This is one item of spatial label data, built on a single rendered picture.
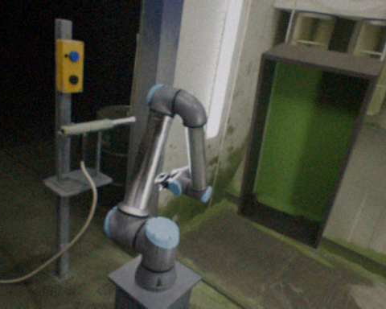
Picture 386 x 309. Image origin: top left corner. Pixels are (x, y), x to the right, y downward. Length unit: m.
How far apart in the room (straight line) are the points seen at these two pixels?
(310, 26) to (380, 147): 1.26
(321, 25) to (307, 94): 1.03
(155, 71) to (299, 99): 0.97
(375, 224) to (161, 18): 2.39
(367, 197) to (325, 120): 1.15
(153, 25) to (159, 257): 1.31
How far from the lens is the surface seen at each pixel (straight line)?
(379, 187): 3.30
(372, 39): 3.06
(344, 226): 3.23
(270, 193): 2.73
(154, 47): 2.07
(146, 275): 1.51
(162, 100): 1.41
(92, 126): 1.86
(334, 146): 2.39
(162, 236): 1.39
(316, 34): 3.20
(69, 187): 1.93
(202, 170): 1.62
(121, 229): 1.49
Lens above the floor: 1.72
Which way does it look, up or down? 21 degrees down
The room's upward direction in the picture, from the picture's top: 10 degrees clockwise
